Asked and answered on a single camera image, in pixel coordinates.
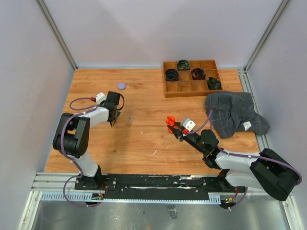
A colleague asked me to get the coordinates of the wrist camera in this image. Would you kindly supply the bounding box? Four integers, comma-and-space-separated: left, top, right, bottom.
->
180, 117, 196, 132
94, 92, 106, 104

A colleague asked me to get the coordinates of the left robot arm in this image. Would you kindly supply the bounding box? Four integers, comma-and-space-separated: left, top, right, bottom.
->
52, 91, 125, 190

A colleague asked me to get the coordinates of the coiled dark strap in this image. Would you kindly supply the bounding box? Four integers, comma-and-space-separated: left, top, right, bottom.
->
206, 77, 223, 91

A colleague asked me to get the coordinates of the grey checked cloth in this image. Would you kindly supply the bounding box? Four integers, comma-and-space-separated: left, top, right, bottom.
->
204, 91, 270, 138

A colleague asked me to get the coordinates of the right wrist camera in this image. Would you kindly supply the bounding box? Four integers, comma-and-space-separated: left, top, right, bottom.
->
180, 117, 196, 132

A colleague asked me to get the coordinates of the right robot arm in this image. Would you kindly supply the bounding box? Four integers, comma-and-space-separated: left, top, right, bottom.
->
165, 117, 302, 201

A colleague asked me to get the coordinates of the coiled red black strap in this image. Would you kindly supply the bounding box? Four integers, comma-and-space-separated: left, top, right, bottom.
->
191, 68, 206, 80

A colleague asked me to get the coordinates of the coiled green black strap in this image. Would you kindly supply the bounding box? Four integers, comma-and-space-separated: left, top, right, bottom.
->
177, 59, 190, 71

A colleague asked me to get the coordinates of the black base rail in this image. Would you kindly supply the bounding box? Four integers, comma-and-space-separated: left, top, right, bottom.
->
75, 174, 245, 202

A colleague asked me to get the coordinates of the lilac earbud case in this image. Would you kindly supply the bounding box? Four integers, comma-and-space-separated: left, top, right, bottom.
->
117, 82, 126, 90

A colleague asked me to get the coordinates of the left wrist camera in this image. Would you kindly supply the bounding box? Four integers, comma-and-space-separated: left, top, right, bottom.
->
94, 92, 106, 104

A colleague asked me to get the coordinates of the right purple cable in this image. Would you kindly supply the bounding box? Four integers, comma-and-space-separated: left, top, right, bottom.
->
183, 109, 303, 211

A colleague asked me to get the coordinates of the wooden compartment tray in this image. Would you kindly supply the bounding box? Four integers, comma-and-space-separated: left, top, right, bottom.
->
163, 59, 224, 98

